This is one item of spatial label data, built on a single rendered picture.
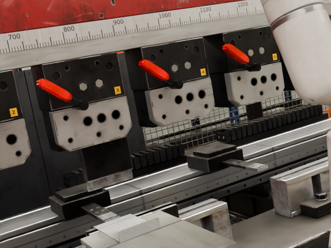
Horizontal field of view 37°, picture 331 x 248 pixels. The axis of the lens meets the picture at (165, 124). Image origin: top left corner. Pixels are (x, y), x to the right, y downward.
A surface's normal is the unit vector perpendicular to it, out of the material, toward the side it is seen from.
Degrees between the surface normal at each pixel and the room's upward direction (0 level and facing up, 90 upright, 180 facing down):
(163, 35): 90
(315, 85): 90
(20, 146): 90
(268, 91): 90
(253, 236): 0
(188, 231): 0
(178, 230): 0
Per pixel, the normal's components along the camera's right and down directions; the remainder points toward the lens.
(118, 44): 0.48, 0.04
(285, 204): -0.86, 0.22
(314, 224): -0.18, -0.97
